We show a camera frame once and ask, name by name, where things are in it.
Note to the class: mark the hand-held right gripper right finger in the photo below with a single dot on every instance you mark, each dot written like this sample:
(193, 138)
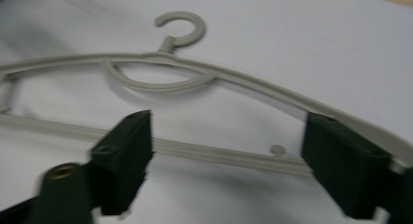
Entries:
(347, 165)

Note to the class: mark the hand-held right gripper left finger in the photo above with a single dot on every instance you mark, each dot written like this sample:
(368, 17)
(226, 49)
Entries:
(125, 162)

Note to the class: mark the grey plastic clothes hanger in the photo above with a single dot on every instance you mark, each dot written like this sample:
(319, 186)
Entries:
(167, 44)

